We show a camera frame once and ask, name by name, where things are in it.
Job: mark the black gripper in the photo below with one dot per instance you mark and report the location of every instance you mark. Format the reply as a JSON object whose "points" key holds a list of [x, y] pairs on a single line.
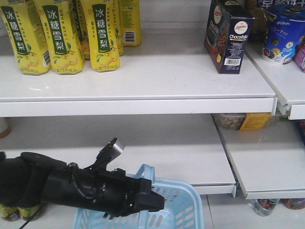
{"points": [[110, 192]]}

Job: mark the light blue plastic basket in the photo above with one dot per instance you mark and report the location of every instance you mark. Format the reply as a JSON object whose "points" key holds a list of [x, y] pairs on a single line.
{"points": [[182, 208]]}

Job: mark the blue Chocofello cookie box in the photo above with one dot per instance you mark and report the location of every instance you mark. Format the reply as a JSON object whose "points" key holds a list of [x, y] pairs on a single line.
{"points": [[227, 32]]}

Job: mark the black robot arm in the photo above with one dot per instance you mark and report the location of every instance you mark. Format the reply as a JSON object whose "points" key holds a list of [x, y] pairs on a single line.
{"points": [[32, 178]]}

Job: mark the white supermarket shelving unit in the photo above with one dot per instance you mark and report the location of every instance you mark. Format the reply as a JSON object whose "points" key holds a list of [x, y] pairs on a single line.
{"points": [[159, 104]]}

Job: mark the clear plastic cookie tub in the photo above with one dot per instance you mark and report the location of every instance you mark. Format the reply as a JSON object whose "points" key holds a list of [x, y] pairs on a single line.
{"points": [[245, 121]]}

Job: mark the bottom shelf drink can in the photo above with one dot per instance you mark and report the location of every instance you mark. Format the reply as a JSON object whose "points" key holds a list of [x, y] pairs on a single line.
{"points": [[264, 207]]}

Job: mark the lower shelf tea bottles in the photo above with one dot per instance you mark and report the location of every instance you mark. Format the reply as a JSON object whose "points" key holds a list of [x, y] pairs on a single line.
{"points": [[11, 214]]}

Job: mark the bottom shelf brown pack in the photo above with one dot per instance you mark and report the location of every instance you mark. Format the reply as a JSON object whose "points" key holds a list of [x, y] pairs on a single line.
{"points": [[294, 203]]}

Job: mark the white cup at left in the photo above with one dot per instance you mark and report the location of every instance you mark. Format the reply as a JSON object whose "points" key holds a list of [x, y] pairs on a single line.
{"points": [[5, 128]]}

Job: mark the rear pear drink bottle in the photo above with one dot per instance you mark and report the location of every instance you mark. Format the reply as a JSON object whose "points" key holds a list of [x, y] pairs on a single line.
{"points": [[129, 13]]}

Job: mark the brown biscuit pack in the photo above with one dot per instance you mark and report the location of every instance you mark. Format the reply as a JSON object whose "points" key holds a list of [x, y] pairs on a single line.
{"points": [[255, 8]]}

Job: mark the purple snack pack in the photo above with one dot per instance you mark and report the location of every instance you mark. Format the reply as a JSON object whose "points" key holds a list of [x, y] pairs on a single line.
{"points": [[299, 57]]}

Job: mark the blue Oreo cup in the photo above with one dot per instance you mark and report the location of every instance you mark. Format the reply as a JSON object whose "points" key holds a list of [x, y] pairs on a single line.
{"points": [[284, 31]]}

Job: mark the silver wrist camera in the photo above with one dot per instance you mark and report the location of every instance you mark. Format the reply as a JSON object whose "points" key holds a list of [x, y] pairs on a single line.
{"points": [[111, 151]]}

